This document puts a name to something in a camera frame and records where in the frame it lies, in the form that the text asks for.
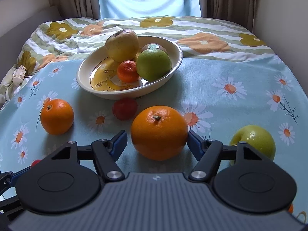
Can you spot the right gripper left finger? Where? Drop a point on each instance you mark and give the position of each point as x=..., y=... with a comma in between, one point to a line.
x=106, y=153

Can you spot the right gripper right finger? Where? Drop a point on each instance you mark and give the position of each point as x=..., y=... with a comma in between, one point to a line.
x=207, y=153

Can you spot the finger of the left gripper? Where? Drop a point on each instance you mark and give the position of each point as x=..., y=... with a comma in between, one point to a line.
x=11, y=207

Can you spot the red cherry tomato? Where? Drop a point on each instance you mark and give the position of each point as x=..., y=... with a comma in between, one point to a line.
x=35, y=162
x=125, y=109

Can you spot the large orange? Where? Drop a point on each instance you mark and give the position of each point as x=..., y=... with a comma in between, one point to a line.
x=57, y=117
x=159, y=133

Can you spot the small mandarin orange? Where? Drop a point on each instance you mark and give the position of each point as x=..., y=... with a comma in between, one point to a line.
x=127, y=72

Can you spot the green apple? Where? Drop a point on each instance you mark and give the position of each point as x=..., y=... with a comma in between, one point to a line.
x=257, y=137
x=152, y=64

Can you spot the wrinkled yellow apple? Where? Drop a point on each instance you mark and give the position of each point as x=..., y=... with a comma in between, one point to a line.
x=122, y=46

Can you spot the blue daisy tablecloth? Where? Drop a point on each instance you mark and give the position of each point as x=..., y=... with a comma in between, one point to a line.
x=216, y=98

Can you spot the cream ceramic bowl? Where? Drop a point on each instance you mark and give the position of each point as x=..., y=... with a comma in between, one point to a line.
x=97, y=74

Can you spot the floral striped duvet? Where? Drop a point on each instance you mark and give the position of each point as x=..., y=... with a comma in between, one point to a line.
x=76, y=38

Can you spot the grey headboard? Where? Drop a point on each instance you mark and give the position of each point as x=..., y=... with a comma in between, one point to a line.
x=13, y=41

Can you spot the brown curtain right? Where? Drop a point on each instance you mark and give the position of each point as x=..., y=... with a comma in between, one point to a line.
x=236, y=11

